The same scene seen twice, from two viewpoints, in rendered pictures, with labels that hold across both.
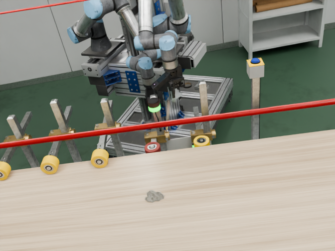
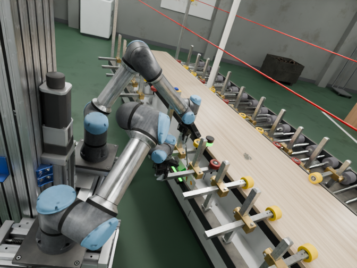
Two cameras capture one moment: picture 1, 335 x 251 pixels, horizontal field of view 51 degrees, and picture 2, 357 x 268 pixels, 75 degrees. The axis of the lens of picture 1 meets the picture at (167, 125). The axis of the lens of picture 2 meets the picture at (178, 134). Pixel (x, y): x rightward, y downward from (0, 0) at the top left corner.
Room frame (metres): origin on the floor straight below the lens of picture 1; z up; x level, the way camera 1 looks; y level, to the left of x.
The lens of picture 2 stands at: (2.48, 0.95, 1.93)
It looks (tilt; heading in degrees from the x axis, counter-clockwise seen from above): 33 degrees down; 231
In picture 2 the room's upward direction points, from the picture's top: 16 degrees clockwise
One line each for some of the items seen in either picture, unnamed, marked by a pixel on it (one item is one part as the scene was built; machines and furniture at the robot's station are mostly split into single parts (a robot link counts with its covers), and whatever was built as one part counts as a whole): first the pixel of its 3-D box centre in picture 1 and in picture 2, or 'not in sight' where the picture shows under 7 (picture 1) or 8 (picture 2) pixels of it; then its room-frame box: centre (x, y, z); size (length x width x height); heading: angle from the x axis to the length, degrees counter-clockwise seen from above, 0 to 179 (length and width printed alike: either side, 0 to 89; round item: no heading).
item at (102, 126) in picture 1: (108, 128); (218, 185); (1.53, 0.32, 0.95); 0.14 x 0.06 x 0.05; 85
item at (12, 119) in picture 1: (27, 150); (265, 267); (1.57, 0.79, 0.87); 0.04 x 0.04 x 0.48; 85
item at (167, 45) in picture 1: (167, 48); (193, 104); (1.59, -0.07, 1.31); 0.09 x 0.08 x 0.11; 168
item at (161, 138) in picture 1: (157, 137); (195, 169); (1.51, 0.07, 0.85); 0.14 x 0.06 x 0.05; 85
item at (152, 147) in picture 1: (153, 154); (213, 167); (1.37, 0.10, 0.85); 0.08 x 0.08 x 0.11
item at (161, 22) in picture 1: (160, 26); (95, 127); (2.19, -0.07, 1.20); 0.13 x 0.12 x 0.14; 78
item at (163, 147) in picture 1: (160, 132); (194, 165); (1.51, 0.04, 0.87); 0.04 x 0.04 x 0.48; 85
